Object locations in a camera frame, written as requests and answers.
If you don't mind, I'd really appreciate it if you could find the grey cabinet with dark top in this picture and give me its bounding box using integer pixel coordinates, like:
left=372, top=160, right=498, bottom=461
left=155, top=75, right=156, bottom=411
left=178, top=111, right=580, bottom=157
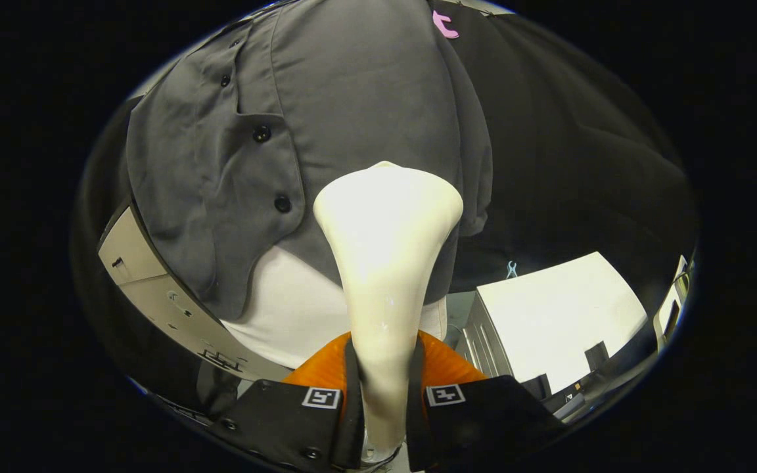
left=98, top=207, right=294, bottom=388

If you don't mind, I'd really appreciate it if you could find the small black box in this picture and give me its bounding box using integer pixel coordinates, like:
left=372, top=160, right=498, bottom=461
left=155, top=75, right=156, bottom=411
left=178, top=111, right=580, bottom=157
left=585, top=342, right=611, bottom=372

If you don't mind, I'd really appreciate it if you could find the white side desk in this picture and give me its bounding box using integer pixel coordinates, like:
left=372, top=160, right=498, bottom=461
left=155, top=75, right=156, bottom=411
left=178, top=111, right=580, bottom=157
left=654, top=255, right=695, bottom=342

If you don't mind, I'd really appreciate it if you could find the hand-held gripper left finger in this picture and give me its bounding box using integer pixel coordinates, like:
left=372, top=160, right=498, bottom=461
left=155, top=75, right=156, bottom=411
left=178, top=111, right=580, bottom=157
left=211, top=332, right=366, bottom=472

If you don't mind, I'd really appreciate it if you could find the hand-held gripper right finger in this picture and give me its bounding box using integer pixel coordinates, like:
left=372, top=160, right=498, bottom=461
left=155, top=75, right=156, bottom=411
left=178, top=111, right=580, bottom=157
left=407, top=330, right=563, bottom=472

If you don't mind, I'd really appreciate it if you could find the white garment steamer head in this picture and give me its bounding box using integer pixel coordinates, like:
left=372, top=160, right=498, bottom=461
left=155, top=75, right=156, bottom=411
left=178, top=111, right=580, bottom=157
left=313, top=161, right=465, bottom=461

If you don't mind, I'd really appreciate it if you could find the grey button shirt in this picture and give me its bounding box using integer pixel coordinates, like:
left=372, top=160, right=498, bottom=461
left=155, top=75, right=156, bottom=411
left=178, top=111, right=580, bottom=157
left=126, top=0, right=494, bottom=321

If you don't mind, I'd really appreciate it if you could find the white topped side cabinet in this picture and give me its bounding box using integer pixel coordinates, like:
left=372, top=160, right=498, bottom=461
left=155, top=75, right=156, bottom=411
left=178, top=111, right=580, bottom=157
left=461, top=252, right=649, bottom=398

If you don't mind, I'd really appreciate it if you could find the white mannequin torso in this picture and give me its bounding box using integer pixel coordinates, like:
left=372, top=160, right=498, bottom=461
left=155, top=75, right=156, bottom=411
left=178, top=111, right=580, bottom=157
left=221, top=244, right=448, bottom=370

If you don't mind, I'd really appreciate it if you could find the clear steamer hose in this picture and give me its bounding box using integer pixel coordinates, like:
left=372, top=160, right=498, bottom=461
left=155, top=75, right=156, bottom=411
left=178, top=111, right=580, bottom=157
left=360, top=443, right=409, bottom=468

